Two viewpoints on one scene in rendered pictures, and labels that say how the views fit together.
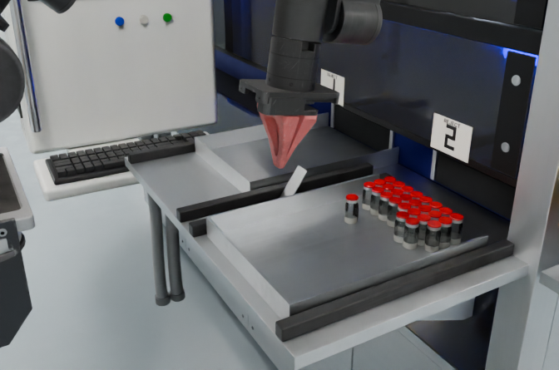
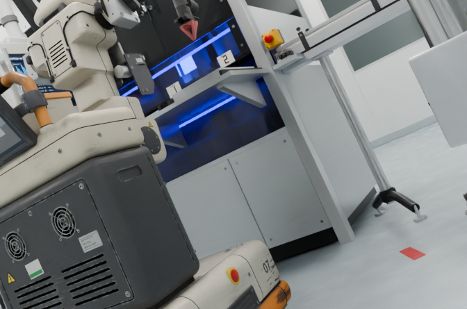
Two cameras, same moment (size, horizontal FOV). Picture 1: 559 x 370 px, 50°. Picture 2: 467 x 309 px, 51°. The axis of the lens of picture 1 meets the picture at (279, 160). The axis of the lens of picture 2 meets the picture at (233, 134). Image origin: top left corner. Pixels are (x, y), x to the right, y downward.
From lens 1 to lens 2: 1.71 m
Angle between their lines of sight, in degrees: 42
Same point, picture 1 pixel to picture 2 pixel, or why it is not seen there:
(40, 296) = not seen: outside the picture
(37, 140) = not seen: hidden behind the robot
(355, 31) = (194, 5)
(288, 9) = not seen: outside the picture
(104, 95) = not seen: hidden behind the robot
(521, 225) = (259, 60)
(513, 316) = (275, 88)
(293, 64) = (186, 9)
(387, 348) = (251, 162)
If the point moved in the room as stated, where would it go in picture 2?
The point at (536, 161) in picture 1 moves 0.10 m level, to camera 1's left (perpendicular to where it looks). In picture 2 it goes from (251, 39) to (235, 44)
